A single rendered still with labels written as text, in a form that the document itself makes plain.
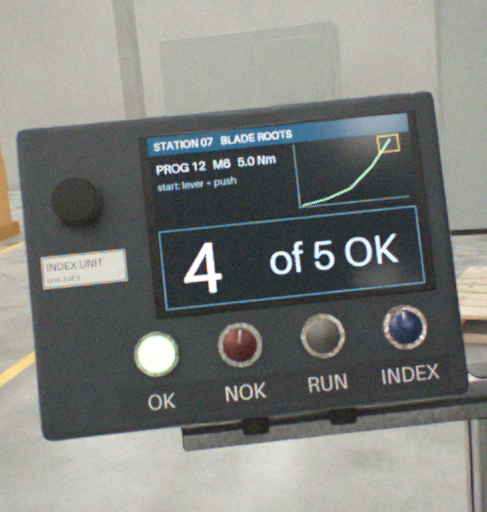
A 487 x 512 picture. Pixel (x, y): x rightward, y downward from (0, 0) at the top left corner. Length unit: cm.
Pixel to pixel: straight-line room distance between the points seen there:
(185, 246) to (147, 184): 4
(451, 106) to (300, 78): 211
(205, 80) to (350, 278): 789
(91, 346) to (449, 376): 22
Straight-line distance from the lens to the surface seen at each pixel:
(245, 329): 46
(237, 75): 827
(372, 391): 48
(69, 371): 48
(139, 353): 47
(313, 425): 55
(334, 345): 47
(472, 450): 61
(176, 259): 47
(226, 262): 47
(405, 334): 47
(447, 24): 655
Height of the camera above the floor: 126
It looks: 11 degrees down
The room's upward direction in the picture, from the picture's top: 5 degrees counter-clockwise
